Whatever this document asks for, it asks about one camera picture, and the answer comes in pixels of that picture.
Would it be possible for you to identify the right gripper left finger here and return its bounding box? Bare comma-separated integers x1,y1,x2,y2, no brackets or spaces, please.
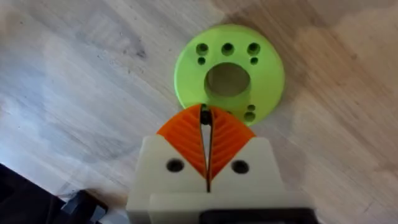
125,103,208,217

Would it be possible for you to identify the black rail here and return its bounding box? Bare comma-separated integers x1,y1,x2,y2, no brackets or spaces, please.
0,162,109,224

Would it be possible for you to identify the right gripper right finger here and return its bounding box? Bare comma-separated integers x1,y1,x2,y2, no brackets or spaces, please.
207,106,287,194

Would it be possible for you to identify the green disc with holes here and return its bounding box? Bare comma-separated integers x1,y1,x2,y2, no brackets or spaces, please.
173,24,285,126

